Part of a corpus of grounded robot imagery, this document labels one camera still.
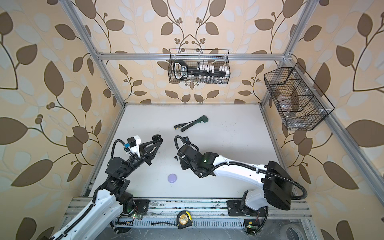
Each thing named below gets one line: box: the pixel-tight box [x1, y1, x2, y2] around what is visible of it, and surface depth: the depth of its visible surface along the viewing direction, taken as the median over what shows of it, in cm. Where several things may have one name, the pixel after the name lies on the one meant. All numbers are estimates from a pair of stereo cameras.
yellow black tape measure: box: [176, 210, 193, 229], surface depth 70 cm
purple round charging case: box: [167, 173, 178, 184], surface depth 86 cm
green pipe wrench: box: [180, 114, 209, 132], surface depth 111 cm
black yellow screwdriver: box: [173, 120, 196, 130], surface depth 107 cm
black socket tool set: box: [173, 60, 230, 84], surface depth 86 cm
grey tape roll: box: [281, 224, 306, 240], surface depth 67 cm
